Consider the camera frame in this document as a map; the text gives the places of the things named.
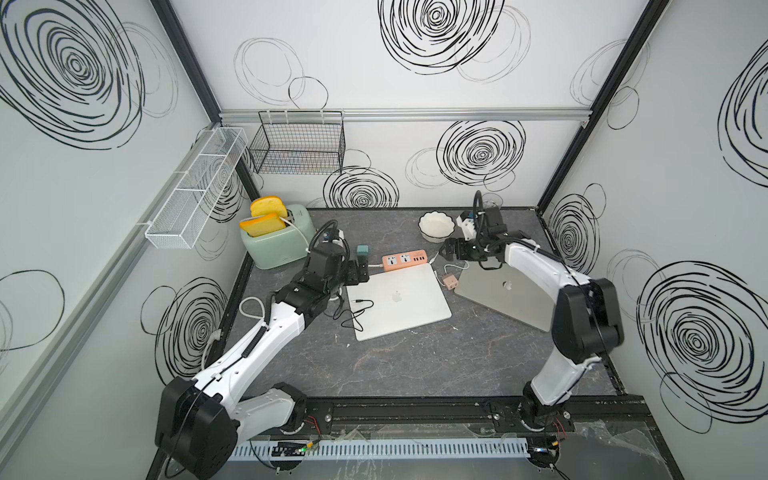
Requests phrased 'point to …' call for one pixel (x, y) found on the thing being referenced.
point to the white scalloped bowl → (436, 226)
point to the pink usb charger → (450, 282)
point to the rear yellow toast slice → (267, 206)
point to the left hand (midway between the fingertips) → (353, 260)
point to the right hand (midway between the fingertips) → (455, 250)
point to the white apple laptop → (397, 300)
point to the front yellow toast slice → (263, 224)
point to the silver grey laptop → (502, 288)
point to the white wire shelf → (184, 211)
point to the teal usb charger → (362, 250)
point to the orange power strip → (403, 260)
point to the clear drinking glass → (492, 200)
